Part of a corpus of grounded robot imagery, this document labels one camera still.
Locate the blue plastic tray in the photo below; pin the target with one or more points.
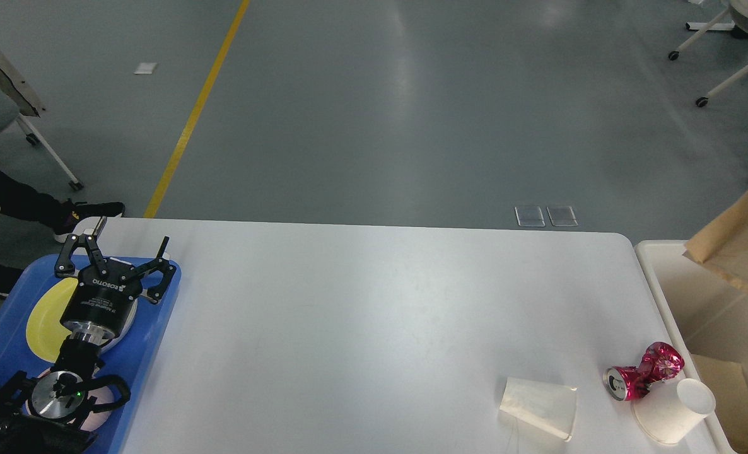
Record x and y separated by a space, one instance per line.
131 358

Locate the yellow plastic plate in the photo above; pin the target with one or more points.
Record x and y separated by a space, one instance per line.
45 332

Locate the red object under arm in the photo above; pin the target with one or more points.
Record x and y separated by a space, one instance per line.
660 362

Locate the beige plastic bin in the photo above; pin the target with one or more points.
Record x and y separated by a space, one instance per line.
703 314

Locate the clear floor plate left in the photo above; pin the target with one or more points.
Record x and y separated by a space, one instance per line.
530 216

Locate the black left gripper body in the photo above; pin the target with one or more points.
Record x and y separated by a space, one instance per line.
101 304

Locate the white paper napkin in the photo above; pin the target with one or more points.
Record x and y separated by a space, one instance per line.
549 407

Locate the large brown paper bag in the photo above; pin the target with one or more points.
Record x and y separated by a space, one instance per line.
726 380

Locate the clear floor plate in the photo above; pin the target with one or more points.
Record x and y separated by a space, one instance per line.
562 216
530 216

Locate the white paper cup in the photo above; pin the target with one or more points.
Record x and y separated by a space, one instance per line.
673 408

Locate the person in black clothes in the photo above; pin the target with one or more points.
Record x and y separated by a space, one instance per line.
21 201

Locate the clear floor plate right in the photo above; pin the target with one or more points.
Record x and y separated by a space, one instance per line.
562 216

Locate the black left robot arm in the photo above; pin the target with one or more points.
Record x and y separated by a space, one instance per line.
21 433

